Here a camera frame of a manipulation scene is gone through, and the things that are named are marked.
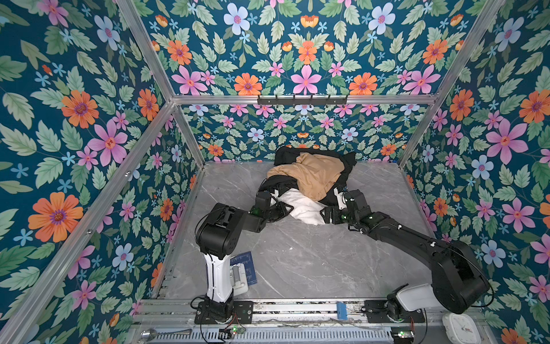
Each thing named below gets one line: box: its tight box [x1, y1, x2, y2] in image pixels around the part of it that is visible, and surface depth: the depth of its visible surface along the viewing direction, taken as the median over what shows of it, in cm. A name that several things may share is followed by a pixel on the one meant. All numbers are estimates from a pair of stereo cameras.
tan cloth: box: [267, 151, 345, 202], surface depth 101 cm
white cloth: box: [269, 187, 328, 226], surface depth 100 cm
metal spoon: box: [140, 328, 193, 342], surface depth 70 cm
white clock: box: [441, 312, 482, 344], surface depth 69 cm
